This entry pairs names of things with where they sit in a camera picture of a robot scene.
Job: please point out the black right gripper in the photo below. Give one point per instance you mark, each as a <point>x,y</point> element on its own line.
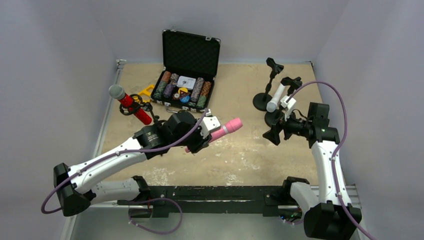
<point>278,131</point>

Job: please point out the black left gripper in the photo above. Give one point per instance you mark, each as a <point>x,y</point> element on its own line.
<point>200,140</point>

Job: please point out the pink microphone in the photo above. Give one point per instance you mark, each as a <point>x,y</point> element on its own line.
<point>227,128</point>

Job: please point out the black tripod shock mount stand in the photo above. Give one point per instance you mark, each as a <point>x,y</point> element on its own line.
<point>133,105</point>

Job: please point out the red glitter microphone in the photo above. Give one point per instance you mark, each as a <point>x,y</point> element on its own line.
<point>116,91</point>

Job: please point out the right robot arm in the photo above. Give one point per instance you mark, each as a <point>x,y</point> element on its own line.
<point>329,215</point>

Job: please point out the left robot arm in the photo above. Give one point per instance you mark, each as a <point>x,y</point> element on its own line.
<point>82,185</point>

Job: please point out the black round base mic stand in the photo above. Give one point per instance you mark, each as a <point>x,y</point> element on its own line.
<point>260,100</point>

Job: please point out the white microphone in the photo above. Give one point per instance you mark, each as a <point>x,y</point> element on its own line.
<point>275,100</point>

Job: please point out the black poker chip case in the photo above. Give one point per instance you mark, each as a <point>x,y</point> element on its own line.
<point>188,55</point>

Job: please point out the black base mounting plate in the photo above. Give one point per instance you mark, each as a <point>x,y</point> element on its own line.
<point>268,201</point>

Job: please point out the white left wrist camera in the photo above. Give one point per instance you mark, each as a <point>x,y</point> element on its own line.
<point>208,125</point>

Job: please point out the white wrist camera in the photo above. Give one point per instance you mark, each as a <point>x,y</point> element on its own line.
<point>288,104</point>
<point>208,125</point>

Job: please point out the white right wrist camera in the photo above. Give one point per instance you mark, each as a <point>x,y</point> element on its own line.
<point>288,104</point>

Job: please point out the yellow plastic triangle frame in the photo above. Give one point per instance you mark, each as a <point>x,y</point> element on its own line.
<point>146,93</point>

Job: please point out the aluminium table edge rail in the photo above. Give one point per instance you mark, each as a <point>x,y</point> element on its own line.
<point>120,64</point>

